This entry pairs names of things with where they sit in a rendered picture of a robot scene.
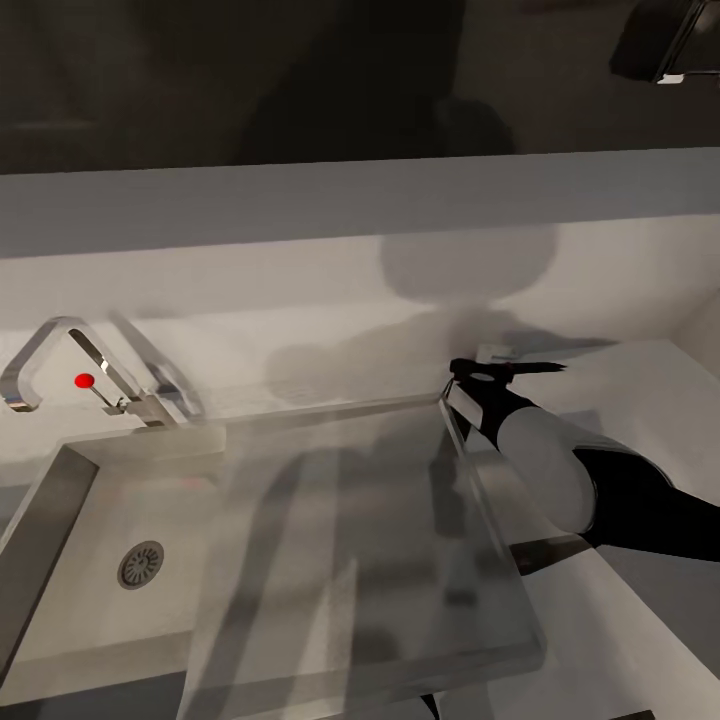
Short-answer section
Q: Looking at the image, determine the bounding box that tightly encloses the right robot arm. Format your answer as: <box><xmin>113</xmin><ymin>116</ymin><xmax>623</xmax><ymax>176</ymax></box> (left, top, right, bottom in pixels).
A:
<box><xmin>450</xmin><ymin>343</ymin><xmax>720</xmax><ymax>679</ymax></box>

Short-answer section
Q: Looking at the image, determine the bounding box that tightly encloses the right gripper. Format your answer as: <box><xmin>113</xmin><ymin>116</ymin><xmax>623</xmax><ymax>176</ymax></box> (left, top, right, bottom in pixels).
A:
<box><xmin>450</xmin><ymin>358</ymin><xmax>515</xmax><ymax>386</ymax></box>

